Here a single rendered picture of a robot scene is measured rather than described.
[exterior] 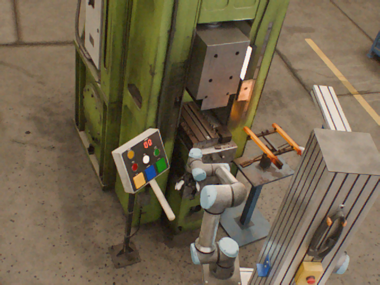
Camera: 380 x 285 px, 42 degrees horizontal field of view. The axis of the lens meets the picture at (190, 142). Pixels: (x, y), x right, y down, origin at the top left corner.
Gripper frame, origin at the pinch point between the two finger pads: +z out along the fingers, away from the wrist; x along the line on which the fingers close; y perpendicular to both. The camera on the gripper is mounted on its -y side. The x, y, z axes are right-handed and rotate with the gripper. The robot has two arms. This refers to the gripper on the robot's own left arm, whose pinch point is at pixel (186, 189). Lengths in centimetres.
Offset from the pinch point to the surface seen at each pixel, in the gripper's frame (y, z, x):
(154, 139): -19.7, -22.5, -23.2
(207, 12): -52, -97, 0
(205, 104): -40, -38, 8
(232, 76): -47, -57, 23
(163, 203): -12.9, 29.7, -11.2
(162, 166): -12.3, -6.5, -16.3
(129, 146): -7.7, -26.0, -38.6
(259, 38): -69, -74, 39
